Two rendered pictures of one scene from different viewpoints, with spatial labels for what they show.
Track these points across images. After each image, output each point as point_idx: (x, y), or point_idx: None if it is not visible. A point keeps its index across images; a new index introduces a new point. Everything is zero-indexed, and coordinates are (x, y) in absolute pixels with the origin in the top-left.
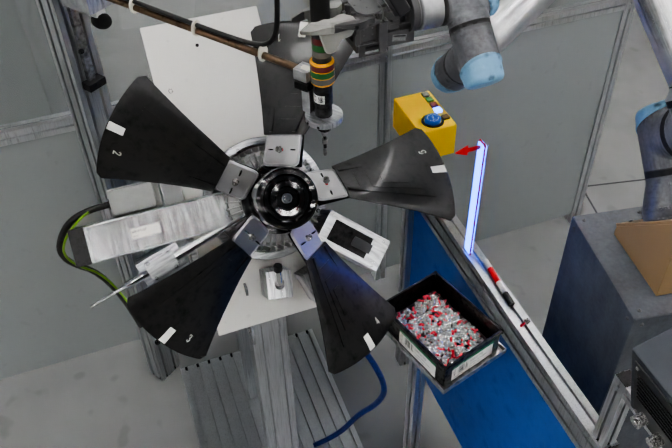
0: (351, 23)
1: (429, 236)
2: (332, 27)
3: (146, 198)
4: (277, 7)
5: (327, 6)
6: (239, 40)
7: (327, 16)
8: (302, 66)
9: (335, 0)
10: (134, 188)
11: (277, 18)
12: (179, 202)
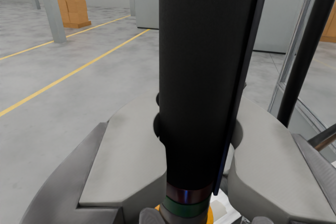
0: (62, 168)
1: None
2: (107, 120)
3: (225, 165)
4: (285, 87)
5: (163, 79)
6: (308, 139)
7: (161, 114)
8: (217, 202)
9: (320, 194)
10: (230, 156)
11: (278, 111)
12: (225, 189)
